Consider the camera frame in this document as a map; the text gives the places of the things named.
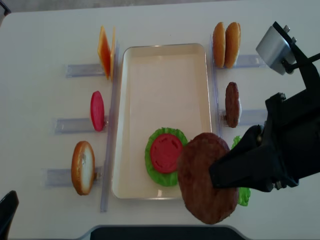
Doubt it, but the clear plastic rack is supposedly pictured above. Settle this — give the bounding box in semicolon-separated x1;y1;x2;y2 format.
207;35;267;138
41;41;122;213

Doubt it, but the golden bun slice left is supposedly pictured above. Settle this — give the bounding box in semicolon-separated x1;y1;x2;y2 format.
212;22;226;68

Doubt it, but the red tomato slice on tray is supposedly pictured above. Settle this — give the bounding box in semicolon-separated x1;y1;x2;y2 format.
149;133;183;174

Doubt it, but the red tomato slice upright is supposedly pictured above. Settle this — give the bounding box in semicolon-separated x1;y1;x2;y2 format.
90;91;105;132

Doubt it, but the cream rectangular tray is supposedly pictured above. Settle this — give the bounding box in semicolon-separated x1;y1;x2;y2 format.
111;43;212;200

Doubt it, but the green lettuce leaf on tray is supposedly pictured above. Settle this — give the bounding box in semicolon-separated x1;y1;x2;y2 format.
144;127;188;187

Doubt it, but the clear plastic rack right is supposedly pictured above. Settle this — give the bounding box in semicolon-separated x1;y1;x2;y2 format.
207;35;267;138

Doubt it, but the golden bun slice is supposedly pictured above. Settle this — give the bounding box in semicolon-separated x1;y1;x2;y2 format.
224;22;241;68
212;22;226;68

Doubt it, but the bread slice with white face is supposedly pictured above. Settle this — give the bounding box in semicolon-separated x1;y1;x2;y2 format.
71;140;95;196

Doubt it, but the green lettuce leaf upright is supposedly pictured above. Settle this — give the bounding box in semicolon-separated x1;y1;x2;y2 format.
231;135;251;207

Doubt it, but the orange cheese slice left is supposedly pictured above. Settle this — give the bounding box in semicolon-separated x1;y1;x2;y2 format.
97;25;111;79

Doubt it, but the golden bun slice right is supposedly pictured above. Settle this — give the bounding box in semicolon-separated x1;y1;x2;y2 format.
224;22;241;68

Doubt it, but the clear plastic rack left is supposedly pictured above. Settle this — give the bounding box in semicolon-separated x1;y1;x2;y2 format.
41;41;122;213

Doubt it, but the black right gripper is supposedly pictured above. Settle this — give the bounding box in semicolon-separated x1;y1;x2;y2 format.
209;59;320;192

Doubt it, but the yellow cheese slice right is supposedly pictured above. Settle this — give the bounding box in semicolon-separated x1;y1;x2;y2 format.
110;26;116;81

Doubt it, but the black chair back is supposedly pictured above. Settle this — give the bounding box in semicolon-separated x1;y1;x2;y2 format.
0;190;19;240

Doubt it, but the brown meat patty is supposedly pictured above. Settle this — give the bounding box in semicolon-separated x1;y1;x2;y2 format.
177;132;239;225
225;82;242;128

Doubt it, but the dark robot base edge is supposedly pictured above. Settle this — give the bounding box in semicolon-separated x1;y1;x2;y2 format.
90;226;243;240

